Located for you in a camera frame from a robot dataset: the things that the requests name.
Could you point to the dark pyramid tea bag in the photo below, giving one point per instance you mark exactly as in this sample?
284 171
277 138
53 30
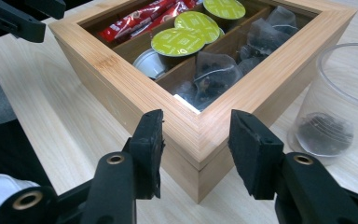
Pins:
217 74
284 18
324 133
267 37

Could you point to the white capsule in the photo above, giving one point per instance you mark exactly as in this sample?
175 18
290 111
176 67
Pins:
149 63

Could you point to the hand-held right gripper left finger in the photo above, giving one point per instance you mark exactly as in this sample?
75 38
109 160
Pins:
147 155

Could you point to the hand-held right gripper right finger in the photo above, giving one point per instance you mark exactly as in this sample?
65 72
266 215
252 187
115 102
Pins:
254 155

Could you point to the white cloth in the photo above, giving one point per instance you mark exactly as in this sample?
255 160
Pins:
0 189

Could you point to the clear plastic cup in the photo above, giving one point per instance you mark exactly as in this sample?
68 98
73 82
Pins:
332 93

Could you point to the wooden box with glass lid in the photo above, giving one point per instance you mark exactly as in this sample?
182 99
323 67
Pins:
155 102

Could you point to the dark cloth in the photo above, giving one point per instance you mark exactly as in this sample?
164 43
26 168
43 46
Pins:
9 149

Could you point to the red sachet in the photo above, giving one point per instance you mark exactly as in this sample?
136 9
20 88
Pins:
194 3
171 14
130 21

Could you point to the green lid capsule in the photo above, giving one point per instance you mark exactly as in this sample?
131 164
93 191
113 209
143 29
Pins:
199 25
177 42
223 8

